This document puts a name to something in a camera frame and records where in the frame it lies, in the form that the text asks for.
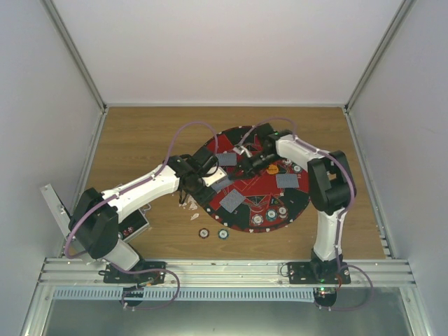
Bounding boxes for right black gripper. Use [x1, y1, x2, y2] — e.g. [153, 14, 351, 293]
[230, 150, 283, 181]

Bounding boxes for orange big blind button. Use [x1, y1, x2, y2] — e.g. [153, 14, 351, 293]
[266, 164, 279, 175]

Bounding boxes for dealt blue playing card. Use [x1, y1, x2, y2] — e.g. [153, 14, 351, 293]
[276, 174, 300, 189]

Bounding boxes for red black chip stack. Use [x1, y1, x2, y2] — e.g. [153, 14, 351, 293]
[199, 228, 209, 239]

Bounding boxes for red chips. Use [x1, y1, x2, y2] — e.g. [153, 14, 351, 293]
[278, 206, 288, 218]

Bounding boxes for teal blue chip stack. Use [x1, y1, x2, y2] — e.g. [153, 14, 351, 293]
[218, 229, 229, 239]

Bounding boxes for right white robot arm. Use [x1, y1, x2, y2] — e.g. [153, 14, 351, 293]
[234, 123, 356, 284]

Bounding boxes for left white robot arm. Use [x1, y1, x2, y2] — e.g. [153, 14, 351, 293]
[64, 147, 227, 283]

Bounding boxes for white plastic wrap scraps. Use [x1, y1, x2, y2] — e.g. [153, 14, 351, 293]
[178, 195, 200, 221]

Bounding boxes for round red black poker mat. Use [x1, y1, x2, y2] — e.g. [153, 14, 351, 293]
[191, 124, 315, 233]

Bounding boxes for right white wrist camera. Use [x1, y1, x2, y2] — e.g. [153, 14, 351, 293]
[233, 145, 252, 158]

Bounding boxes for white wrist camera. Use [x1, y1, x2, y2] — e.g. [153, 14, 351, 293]
[233, 145, 252, 158]
[202, 167, 227, 187]

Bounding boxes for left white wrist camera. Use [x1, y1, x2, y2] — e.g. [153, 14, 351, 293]
[202, 167, 227, 187]

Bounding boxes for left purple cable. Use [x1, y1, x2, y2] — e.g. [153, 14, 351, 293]
[64, 120, 221, 270]

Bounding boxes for purple cable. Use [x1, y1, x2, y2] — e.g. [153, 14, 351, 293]
[234, 117, 374, 312]
[64, 120, 221, 270]

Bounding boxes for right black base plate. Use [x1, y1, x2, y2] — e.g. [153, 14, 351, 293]
[281, 261, 351, 285]

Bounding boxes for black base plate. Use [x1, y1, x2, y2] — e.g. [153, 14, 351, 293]
[98, 260, 167, 286]
[281, 261, 351, 285]

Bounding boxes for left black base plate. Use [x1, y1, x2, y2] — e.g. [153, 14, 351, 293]
[98, 260, 167, 286]

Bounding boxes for slotted grey cable duct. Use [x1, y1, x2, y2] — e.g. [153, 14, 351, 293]
[53, 286, 314, 302]

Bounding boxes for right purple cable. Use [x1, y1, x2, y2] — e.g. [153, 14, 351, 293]
[234, 117, 374, 312]

